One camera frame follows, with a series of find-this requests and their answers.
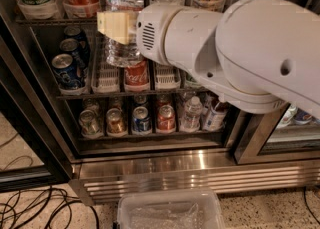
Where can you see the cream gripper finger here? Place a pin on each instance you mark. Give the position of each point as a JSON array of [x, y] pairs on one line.
[[118, 25]]

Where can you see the blue pepsi can back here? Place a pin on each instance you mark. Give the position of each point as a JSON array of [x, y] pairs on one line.
[[77, 33]]

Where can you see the red-cap juice bottle bottom shelf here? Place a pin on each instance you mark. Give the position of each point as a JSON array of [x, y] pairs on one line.
[[214, 118]]

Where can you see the red coke can bottom shelf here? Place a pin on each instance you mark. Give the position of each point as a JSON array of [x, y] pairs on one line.
[[166, 118]]

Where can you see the clear plastic storage bin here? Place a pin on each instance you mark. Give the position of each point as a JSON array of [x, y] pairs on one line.
[[172, 209]]

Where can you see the clear water bottle top shelf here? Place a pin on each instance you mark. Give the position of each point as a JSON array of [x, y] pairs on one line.
[[118, 54]]

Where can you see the blue pepsi can bottom shelf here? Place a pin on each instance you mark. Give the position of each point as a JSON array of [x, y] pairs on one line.
[[141, 121]]

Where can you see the empty white tray right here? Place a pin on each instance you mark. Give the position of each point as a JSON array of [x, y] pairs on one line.
[[166, 77]]

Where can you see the blue pepsi can middle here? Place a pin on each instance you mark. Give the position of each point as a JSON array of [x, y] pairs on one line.
[[72, 47]]

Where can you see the red coca-cola can front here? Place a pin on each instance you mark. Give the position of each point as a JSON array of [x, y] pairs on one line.
[[136, 75]]

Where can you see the blue pepsi can front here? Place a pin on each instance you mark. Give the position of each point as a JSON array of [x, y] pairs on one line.
[[66, 71]]

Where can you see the stainless fridge base grille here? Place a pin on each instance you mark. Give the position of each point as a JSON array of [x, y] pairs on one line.
[[100, 181]]

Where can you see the gold can bottom shelf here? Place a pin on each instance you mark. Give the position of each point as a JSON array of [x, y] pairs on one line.
[[115, 121]]

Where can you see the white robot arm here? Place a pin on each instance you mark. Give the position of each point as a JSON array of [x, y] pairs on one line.
[[257, 55]]

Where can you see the water bottle bottom shelf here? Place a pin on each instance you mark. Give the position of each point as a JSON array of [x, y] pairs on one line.
[[190, 121]]

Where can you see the blue can right compartment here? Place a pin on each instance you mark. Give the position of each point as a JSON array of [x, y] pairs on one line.
[[302, 117]]

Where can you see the open glass fridge door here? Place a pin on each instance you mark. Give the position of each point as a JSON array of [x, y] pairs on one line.
[[23, 105]]

